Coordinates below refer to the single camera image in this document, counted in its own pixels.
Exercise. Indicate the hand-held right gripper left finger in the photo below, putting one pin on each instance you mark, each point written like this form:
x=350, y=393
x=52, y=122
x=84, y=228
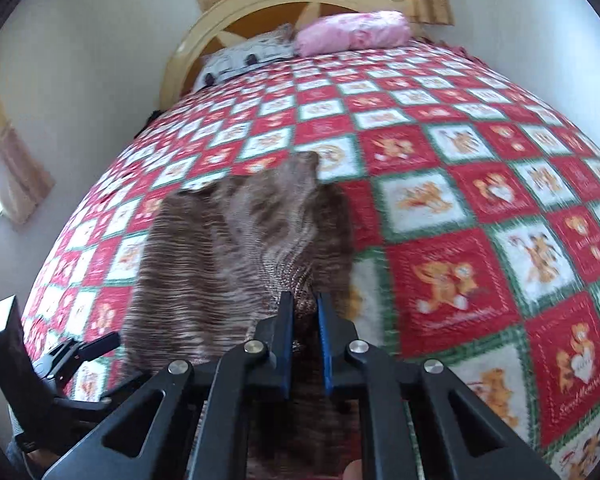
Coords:
x=288, y=350

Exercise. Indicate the brown knit sweater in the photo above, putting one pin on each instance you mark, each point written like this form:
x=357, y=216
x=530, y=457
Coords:
x=230, y=240

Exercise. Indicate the grey patterned pillow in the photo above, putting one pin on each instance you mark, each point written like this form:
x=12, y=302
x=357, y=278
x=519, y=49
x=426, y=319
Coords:
x=240, y=57

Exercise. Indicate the red white printed blanket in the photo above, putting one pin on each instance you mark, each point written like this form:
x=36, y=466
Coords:
x=480, y=210

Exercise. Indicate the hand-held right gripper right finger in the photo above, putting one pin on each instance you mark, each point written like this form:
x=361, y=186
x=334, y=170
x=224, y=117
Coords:
x=326, y=350

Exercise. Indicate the cream wooden headboard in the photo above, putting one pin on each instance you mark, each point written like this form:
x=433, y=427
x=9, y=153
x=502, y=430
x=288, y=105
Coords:
x=190, y=45

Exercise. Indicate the person's right hand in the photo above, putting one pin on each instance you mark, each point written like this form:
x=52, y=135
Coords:
x=353, y=471

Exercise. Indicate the pink pillow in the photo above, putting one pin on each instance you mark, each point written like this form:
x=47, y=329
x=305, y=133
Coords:
x=350, y=32

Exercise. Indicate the small black object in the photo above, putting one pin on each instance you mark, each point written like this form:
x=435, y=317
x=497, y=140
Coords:
x=147, y=122

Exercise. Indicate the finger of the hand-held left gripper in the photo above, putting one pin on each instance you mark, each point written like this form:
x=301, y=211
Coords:
x=125, y=387
x=80, y=350

